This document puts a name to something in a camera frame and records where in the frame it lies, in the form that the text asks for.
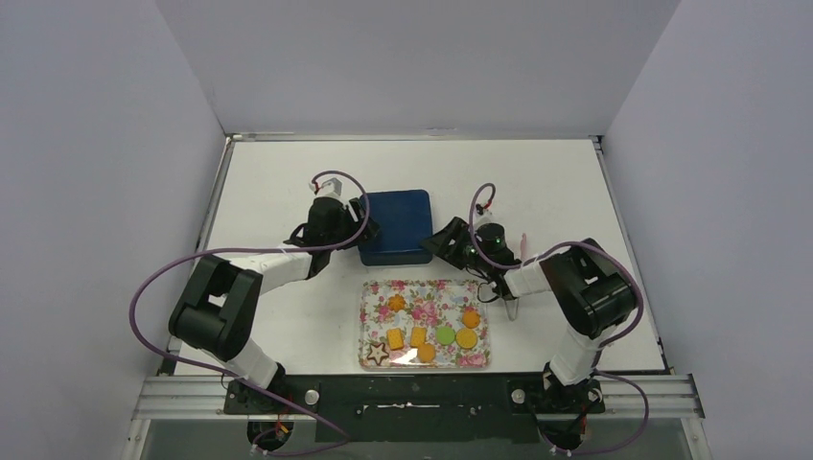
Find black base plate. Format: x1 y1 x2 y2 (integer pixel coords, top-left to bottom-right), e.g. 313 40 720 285
222 372 605 445

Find floral rectangular tray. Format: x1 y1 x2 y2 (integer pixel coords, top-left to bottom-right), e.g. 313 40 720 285
359 280 492 371

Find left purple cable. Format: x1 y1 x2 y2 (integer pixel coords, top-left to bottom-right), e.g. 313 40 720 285
128 170 372 456

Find purple cable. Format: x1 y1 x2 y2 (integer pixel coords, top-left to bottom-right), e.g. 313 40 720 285
128 170 372 456
468 183 650 456

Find square cracker right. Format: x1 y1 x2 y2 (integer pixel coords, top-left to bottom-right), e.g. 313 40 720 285
410 327 428 349

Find dark blue square box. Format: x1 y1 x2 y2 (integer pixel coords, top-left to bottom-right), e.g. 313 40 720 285
360 249 433 266

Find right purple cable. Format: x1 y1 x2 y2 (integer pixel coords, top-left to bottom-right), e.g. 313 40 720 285
468 183 650 456

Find star chocolate cookie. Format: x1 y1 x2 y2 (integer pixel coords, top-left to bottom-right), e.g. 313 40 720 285
362 342 390 368

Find pink cat paw tongs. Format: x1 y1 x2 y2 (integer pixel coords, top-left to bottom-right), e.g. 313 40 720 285
507 233 529 323

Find square cracker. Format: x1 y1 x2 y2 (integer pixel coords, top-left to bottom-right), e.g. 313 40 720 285
410 327 428 349
385 328 405 351

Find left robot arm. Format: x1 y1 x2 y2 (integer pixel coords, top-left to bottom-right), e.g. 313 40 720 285
168 195 379 412

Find orange flower cookie middle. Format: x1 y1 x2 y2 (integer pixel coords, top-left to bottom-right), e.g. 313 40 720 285
387 294 407 312

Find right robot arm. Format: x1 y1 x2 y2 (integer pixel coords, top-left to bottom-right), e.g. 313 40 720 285
420 218 643 410

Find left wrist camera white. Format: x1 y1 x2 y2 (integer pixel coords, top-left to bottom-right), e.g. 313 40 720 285
310 177 342 200

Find dark blue box lid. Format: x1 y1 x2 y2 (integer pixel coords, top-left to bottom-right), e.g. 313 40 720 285
360 189 433 259

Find orange round cookie bottom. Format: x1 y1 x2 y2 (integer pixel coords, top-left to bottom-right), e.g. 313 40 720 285
417 343 436 363

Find square cracker left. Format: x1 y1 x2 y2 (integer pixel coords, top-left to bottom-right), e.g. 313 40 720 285
385 328 405 351

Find green round cookie lower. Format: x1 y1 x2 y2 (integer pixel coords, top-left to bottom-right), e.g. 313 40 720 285
435 326 456 346

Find yellow waffle round cookie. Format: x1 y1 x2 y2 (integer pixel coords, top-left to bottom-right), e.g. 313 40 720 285
454 328 478 350

